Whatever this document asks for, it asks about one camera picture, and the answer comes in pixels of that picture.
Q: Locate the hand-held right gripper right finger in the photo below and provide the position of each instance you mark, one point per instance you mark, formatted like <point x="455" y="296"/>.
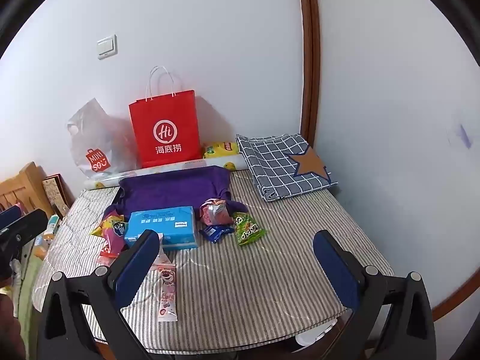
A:
<point x="333" y="270"/>

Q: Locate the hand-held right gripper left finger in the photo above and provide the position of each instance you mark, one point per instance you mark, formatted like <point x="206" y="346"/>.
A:
<point x="137" y="266"/>

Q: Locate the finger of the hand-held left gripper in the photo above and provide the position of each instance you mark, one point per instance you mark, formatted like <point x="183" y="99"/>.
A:
<point x="9" y="215"/>
<point x="32" y="221"/>

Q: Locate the pink bear snack packet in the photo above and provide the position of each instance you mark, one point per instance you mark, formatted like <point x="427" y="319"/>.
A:
<point x="167" y="281"/>

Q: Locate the purple yellow snack packet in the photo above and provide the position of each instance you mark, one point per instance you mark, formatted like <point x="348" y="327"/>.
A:
<point x="114" y="232"/>

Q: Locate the dark blue cookie packet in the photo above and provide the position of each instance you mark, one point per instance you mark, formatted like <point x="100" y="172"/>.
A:
<point x="213" y="233"/>

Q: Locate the purple cloth covered tray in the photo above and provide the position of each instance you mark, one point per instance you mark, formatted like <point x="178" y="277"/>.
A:
<point x="168" y="187"/>

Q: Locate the green snack packet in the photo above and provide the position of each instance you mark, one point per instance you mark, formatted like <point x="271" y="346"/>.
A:
<point x="247" y="230"/>

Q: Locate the person's left forearm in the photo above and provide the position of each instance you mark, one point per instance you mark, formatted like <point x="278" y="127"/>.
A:
<point x="9" y="330"/>

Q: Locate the white teal bottle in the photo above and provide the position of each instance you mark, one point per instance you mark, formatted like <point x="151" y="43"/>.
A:
<point x="53" y="223"/>

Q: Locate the wooden headboard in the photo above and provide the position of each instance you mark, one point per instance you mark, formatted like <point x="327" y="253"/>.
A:
<point x="26" y="183"/>

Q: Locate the patterned box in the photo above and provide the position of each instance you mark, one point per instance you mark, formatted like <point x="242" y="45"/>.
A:
<point x="54" y="191"/>

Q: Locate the green bed sheet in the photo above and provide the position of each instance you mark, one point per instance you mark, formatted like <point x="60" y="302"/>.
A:
<point x="24" y="288"/>

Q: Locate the blue tissue pack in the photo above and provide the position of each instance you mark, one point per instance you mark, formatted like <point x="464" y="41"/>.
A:
<point x="161" y="225"/>

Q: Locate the white object under table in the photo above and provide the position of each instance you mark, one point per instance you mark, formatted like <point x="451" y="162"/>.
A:
<point x="311" y="335"/>

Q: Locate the fruit print wrapping roll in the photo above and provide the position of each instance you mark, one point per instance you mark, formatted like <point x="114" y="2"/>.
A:
<point x="168" y="167"/>

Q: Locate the clear plastic bag orange label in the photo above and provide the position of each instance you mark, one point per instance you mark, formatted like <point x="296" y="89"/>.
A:
<point x="97" y="138"/>

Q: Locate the grid cloth with star patch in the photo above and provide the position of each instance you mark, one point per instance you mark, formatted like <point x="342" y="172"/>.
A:
<point x="270" y="165"/>

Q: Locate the brown wooden baseboard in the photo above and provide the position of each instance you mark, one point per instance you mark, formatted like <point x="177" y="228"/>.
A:
<point x="453" y="303"/>

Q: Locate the yellow bag with green label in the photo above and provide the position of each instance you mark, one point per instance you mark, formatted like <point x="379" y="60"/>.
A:
<point x="221" y="150"/>

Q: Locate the red paper bag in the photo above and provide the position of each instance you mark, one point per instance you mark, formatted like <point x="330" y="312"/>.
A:
<point x="165" y="112"/>

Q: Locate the white light switch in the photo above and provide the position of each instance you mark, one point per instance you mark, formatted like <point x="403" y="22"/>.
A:
<point x="107" y="47"/>

